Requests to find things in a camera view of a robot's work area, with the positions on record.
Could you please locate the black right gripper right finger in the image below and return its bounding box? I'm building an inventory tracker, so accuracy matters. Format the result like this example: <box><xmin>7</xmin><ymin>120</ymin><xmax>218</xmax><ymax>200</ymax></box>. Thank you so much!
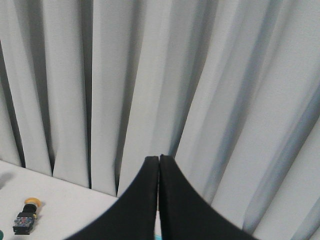
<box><xmin>159</xmin><ymin>154</ymin><xmax>254</xmax><ymax>240</ymax></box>

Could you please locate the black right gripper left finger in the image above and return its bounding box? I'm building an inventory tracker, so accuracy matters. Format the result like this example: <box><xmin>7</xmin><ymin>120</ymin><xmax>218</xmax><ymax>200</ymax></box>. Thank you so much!
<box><xmin>68</xmin><ymin>156</ymin><xmax>159</xmax><ymax>240</ymax></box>

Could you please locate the light blue plastic box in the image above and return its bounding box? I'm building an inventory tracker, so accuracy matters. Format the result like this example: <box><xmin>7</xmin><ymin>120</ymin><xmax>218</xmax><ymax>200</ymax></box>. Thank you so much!
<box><xmin>154</xmin><ymin>235</ymin><xmax>162</xmax><ymax>240</ymax></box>

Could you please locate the green button near box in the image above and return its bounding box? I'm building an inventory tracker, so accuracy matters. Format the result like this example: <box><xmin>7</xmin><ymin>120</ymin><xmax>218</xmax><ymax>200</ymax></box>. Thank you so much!
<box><xmin>0</xmin><ymin>230</ymin><xmax>4</xmax><ymax>240</ymax></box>

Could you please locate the white pleated curtain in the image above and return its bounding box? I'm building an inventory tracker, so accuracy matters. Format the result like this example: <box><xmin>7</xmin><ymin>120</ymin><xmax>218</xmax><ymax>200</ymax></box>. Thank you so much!
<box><xmin>0</xmin><ymin>0</ymin><xmax>320</xmax><ymax>240</ymax></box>

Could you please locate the yellow push button switch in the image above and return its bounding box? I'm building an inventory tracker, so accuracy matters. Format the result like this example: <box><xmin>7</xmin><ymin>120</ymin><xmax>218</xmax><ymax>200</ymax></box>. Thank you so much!
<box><xmin>12</xmin><ymin>197</ymin><xmax>42</xmax><ymax>235</ymax></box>

